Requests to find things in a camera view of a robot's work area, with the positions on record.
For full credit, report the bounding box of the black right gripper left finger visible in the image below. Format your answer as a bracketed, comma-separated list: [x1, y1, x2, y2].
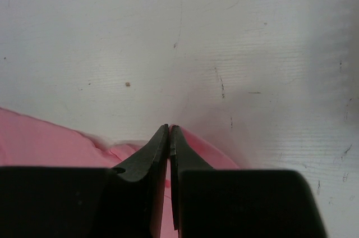
[112, 124, 169, 237]

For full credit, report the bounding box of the pink t-shirt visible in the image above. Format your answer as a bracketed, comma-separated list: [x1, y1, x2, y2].
[1, 108, 239, 237]

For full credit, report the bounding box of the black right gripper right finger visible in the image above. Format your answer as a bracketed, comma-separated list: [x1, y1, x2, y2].
[170, 125, 215, 237]

